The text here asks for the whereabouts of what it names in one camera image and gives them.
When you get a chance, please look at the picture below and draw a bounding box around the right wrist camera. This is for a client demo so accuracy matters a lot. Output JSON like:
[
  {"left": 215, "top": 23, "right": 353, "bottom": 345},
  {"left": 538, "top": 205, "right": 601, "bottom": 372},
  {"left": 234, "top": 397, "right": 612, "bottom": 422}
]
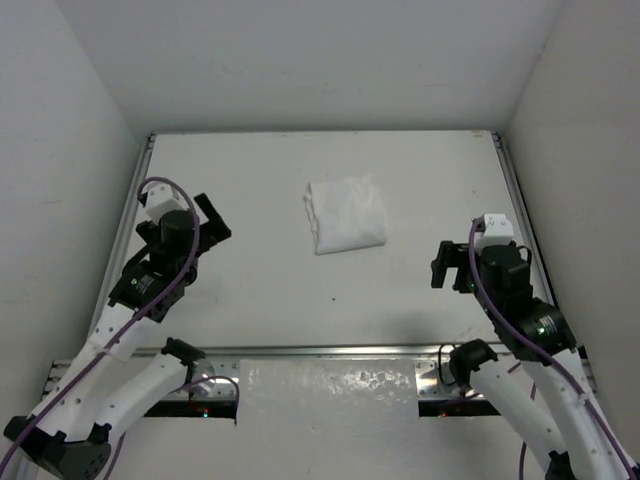
[{"left": 470, "top": 213, "right": 515, "bottom": 253}]

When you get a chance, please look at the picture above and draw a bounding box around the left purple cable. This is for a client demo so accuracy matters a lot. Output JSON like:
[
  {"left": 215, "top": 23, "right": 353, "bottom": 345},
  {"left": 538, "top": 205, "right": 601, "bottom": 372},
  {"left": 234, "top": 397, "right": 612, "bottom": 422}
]
[{"left": 0, "top": 175, "right": 241, "bottom": 480}]

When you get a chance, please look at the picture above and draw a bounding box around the white front cover panel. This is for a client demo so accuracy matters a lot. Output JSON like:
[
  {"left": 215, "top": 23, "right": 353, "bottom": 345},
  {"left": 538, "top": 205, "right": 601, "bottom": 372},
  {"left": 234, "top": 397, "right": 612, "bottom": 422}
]
[{"left": 113, "top": 360, "right": 543, "bottom": 479}]

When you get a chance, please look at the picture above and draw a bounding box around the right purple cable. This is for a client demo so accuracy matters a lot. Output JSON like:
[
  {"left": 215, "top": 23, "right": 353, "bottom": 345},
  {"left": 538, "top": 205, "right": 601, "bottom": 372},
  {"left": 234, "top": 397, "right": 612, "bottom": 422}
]
[{"left": 467, "top": 217, "right": 640, "bottom": 480}]

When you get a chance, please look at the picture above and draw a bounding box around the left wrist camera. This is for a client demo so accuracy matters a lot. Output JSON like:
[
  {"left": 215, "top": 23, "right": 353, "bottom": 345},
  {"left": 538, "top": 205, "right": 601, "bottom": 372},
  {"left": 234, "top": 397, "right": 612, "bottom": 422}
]
[{"left": 139, "top": 182, "right": 186, "bottom": 224}]

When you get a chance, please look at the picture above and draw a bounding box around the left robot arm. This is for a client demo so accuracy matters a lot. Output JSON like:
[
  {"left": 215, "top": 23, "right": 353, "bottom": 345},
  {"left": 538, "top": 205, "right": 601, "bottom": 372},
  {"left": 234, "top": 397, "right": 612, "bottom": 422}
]
[{"left": 4, "top": 191, "right": 231, "bottom": 479}]

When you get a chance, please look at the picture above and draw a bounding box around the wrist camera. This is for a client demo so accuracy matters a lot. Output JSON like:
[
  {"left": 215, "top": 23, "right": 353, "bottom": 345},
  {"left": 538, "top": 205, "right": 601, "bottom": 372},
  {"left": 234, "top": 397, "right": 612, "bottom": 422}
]
[
  {"left": 470, "top": 213, "right": 515, "bottom": 253},
  {"left": 139, "top": 182, "right": 186, "bottom": 224}
]

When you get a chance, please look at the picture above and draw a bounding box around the purple cable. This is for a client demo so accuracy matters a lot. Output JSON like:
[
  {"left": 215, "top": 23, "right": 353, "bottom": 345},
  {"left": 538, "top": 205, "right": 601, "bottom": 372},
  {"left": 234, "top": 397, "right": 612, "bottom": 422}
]
[
  {"left": 467, "top": 217, "right": 640, "bottom": 480},
  {"left": 0, "top": 175, "right": 241, "bottom": 480}
]

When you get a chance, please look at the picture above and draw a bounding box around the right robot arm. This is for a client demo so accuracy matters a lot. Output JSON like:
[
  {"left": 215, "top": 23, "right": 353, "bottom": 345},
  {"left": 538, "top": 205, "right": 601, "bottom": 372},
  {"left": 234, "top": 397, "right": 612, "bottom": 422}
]
[{"left": 431, "top": 241, "right": 639, "bottom": 479}]

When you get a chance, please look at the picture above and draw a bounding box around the aluminium table frame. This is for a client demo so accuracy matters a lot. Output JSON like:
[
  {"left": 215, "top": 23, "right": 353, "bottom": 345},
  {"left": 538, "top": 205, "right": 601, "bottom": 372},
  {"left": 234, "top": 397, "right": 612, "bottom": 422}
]
[{"left": 44, "top": 130, "right": 596, "bottom": 416}]

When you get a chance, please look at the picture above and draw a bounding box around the white t-shirt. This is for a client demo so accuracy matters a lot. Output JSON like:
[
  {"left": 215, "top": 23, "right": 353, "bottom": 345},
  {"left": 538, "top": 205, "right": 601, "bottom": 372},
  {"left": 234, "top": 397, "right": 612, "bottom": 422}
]
[{"left": 304, "top": 174, "right": 388, "bottom": 256}]

